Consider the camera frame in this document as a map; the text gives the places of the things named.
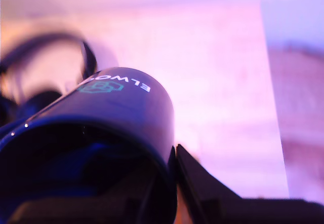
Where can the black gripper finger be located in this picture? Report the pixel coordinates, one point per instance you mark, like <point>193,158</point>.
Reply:
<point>154,196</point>
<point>200,183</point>

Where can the dark blue coffee mug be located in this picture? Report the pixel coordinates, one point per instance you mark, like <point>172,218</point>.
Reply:
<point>126,107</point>

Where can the light wooden shelf board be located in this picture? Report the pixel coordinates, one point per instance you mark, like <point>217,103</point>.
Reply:
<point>215,82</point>

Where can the black headphones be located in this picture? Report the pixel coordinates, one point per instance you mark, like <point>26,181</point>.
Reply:
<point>45,40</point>

